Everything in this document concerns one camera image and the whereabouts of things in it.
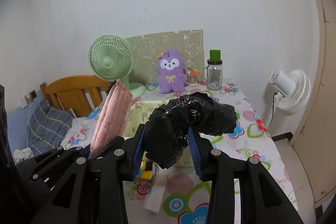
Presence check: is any black plastic bag bundle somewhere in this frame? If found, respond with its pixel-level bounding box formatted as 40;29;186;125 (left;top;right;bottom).
145;91;238;169

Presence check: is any green printed board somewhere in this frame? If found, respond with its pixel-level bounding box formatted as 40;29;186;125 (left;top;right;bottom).
125;29;205;85

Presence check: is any yellow printed fabric storage box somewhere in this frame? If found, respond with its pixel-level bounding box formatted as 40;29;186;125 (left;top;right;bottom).
123;99;196;168

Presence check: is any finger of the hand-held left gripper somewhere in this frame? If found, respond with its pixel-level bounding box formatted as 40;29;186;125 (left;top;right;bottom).
16;145;91;188
89;135;126;160

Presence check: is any cotton swab jar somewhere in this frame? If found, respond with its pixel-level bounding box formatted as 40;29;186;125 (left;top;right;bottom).
187;69;200;86

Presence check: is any grey plaid pillow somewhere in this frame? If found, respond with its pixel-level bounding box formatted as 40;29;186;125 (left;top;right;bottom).
28;101;75;156

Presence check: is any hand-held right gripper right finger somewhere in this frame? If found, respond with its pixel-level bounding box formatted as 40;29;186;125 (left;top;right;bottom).
188;127;303;224

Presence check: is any white standing fan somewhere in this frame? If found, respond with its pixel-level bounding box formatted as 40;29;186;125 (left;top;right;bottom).
262;69;311;135

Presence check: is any green desk fan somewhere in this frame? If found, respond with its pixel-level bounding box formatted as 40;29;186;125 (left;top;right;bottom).
88;35;146;98

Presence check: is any pink plastic packet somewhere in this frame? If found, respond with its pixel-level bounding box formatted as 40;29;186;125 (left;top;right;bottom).
90;79;133;159

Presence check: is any white charging cable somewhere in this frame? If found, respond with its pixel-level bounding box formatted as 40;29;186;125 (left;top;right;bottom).
26;102;32;147

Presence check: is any purple plush toy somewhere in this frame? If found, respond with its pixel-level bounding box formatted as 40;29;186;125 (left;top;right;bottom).
157;49;187;94

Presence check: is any beige wooden door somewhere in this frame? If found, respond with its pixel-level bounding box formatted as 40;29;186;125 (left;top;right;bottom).
290;0;336;209

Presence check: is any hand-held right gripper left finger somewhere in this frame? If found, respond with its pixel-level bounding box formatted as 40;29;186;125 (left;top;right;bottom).
31;124;146;224

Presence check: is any white crumpled cloth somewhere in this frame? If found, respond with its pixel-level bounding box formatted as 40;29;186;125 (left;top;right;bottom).
13;148;33;161

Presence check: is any glass jar with green lid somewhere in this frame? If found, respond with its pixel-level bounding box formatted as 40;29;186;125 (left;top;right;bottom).
202;50;223;90

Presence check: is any white folded cloth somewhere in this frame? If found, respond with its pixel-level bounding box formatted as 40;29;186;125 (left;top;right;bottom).
143;174;168;215

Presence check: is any wooden bed headboard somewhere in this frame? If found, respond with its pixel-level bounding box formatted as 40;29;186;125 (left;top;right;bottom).
40;75;113;117

